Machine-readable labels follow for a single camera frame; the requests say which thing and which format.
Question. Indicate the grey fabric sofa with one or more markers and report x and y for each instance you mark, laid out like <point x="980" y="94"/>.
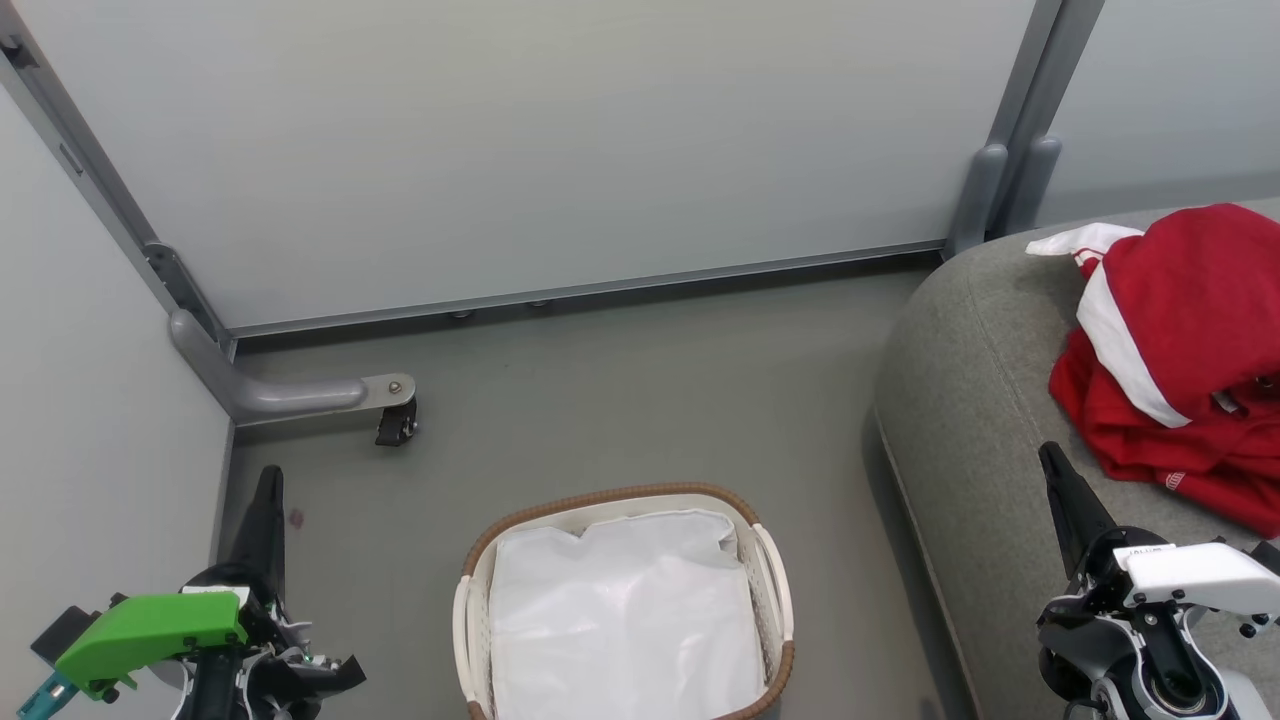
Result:
<point x="980" y="420"/>

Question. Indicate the grey slanted partition post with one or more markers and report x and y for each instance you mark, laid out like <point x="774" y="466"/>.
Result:
<point x="110" y="210"/>

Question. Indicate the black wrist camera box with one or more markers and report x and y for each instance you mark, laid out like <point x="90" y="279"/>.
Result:
<point x="1268" y="556"/>
<point x="62" y="630"/>

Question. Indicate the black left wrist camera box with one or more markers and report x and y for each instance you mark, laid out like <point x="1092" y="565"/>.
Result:
<point x="62" y="630"/>

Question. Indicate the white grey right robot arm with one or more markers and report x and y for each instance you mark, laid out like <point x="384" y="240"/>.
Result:
<point x="1160" y="670"/>

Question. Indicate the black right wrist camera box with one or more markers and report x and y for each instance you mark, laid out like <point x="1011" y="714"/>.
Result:
<point x="1268" y="556"/>

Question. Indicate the white basket liner sheet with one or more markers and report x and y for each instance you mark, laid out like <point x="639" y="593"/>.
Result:
<point x="625" y="620"/>

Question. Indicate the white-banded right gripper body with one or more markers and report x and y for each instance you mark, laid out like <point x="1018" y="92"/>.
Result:
<point x="1195" y="575"/>

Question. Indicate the grey double partition post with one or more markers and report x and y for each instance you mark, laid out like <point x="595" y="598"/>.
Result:
<point x="1020" y="130"/>

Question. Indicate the grey partition bottom rail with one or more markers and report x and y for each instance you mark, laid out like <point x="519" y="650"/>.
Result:
<point x="590" y="290"/>

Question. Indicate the white laundry basket brown rim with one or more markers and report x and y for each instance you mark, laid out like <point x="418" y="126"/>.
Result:
<point x="475" y="600"/>

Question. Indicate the red white clothing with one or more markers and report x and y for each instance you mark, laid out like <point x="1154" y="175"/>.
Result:
<point x="1190" y="330"/>

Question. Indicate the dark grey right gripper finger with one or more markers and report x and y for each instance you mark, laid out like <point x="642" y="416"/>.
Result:
<point x="1078" y="510"/>

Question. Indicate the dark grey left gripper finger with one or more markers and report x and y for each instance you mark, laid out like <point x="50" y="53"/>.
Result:
<point x="265" y="535"/>

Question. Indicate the grey partition foot bar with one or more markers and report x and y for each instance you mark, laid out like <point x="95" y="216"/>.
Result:
<point x="290" y="395"/>

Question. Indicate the black caster wheel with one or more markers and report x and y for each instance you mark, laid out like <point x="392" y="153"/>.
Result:
<point x="396" y="425"/>

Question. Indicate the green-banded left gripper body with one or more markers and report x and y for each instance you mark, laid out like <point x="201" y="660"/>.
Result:
<point x="150" y="625"/>

